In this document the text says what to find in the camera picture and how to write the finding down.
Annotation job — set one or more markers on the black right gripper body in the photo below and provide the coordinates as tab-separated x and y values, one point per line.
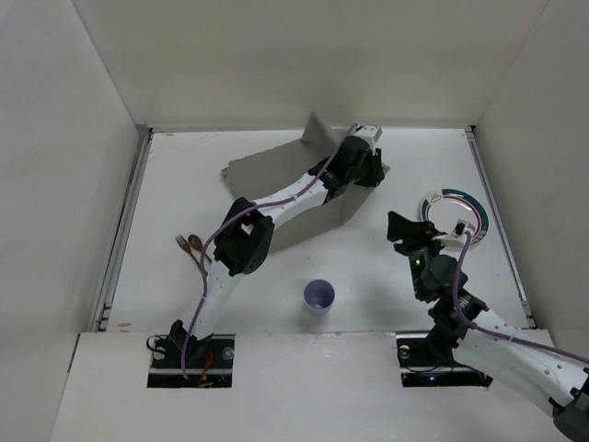
411	244

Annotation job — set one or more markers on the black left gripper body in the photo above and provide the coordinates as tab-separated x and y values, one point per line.
375	170

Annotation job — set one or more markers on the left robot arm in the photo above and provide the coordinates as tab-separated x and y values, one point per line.
241	244

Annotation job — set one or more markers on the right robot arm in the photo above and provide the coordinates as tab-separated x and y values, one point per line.
467	331

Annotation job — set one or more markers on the white plate green rim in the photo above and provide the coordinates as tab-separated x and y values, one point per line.
443	207

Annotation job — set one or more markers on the purple plastic cup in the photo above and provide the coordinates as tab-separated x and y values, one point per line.
319	296

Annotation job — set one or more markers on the brown wooden spoon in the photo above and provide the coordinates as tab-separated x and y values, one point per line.
195	243

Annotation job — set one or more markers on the brown wooden fork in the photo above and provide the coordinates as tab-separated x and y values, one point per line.
186	247

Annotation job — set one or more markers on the white front cover board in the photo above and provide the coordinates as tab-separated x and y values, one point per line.
286	387

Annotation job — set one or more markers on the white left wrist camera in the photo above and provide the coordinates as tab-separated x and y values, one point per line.
369	133

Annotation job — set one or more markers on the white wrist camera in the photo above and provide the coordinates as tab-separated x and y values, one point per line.
460	228
369	133

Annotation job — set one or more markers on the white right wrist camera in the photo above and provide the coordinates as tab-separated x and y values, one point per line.
460	228

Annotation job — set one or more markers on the right aluminium table rail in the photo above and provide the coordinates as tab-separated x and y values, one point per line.
474	148

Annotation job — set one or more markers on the aluminium table rail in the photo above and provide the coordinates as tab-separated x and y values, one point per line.
107	287
474	148

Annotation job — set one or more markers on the left aluminium table rail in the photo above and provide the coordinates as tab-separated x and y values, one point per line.
107	287

